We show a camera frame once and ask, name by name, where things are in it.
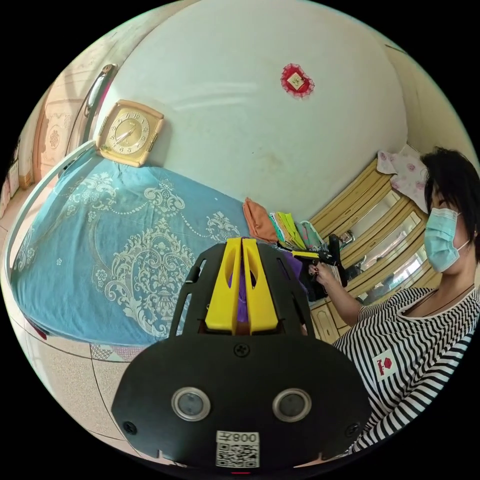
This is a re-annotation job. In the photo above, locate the bed with blue patterned sheet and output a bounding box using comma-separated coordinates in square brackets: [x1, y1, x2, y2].
[1, 140, 264, 348]

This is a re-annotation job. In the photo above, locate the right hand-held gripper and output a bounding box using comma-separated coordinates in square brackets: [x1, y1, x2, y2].
[291, 247, 338, 266]

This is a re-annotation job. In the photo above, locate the golden square clock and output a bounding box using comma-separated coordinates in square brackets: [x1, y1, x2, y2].
[95, 99, 165, 169]

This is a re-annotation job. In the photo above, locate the purple vest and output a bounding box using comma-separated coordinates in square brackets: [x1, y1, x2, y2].
[226, 239, 305, 326]

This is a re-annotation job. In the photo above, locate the pile of clothes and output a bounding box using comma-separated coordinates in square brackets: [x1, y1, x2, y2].
[242, 197, 328, 253]

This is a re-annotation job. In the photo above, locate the yellow wooden cupboard with glass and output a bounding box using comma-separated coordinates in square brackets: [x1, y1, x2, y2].
[309, 144, 451, 344]

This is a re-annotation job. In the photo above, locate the red wall ornament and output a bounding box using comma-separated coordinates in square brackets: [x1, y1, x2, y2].
[280, 62, 316, 101]

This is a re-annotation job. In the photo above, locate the white floral cloth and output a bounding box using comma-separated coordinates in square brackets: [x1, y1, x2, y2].
[376, 148, 431, 215]

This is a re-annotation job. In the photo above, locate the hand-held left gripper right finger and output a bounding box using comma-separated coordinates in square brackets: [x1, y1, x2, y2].
[242, 237, 280, 336]

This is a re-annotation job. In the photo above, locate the person's right hand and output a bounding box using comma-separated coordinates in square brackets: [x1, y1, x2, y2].
[308, 261, 339, 292]

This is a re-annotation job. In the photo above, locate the person's right forearm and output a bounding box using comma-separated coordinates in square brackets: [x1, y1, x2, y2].
[324, 276, 367, 328]

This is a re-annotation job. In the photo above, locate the pale pink patterned cupboard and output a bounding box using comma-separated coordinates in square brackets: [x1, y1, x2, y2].
[31, 63, 113, 183]

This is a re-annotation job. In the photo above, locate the person's body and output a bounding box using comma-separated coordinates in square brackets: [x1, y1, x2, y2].
[331, 146, 480, 455]

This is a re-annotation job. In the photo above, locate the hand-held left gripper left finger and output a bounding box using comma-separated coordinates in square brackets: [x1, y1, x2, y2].
[204, 237, 243, 334]

